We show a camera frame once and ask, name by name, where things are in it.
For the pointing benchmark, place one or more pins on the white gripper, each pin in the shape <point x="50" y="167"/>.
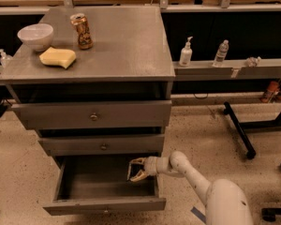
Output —
<point x="151" y="166"/>

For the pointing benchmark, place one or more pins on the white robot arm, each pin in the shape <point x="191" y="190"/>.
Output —
<point x="224" y="201"/>

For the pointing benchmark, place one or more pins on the grey middle drawer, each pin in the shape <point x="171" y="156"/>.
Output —
<point x="104" y="144"/>

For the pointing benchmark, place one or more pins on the grey top drawer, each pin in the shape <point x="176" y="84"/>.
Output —
<point x="106" y="114"/>

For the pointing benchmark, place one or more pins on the open grey bottom drawer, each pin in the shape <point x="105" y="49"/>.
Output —
<point x="98" y="184"/>

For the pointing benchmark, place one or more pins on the white pump lotion bottle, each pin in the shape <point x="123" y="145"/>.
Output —
<point x="186" y="53"/>

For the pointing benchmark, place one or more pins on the yellow sponge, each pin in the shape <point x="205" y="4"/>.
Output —
<point x="57" y="57"/>

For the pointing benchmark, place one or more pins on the orange crushed drink can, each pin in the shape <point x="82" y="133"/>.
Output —
<point x="80" y="23"/>

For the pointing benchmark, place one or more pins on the clear plastic water bottle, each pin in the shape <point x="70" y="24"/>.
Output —
<point x="221" y="54"/>

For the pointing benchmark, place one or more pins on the black metal stand leg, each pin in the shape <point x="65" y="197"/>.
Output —
<point x="244" y="126"/>

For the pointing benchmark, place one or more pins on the crumpled clear plastic wrapper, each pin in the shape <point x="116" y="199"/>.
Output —
<point x="252" y="61"/>

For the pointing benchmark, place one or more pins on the orange bottle under shelf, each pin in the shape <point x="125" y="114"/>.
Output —
<point x="269" y="92"/>

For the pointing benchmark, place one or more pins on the white ceramic bowl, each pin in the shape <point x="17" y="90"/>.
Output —
<point x="37" y="37"/>

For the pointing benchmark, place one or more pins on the clear sanitizer pump bottle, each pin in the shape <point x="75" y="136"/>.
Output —
<point x="4" y="58"/>

